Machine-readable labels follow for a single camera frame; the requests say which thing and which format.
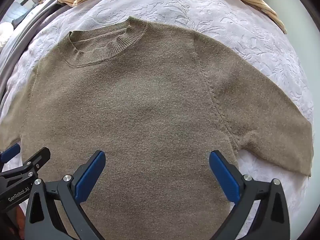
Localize grey bed sheet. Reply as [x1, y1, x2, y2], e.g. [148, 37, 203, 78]
[0, 4, 67, 110]

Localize white embossed fleece blanket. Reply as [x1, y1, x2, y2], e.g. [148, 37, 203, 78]
[0, 0, 315, 240]

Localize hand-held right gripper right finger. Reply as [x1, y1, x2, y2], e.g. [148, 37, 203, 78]
[209, 150, 291, 240]

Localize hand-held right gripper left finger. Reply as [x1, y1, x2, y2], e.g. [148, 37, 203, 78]
[24, 150, 107, 240]

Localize olive brown knit sweater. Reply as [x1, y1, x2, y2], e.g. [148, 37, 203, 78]
[0, 16, 314, 240]

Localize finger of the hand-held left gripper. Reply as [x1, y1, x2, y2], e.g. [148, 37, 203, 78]
[0, 147, 51, 180]
[0, 143, 21, 165]

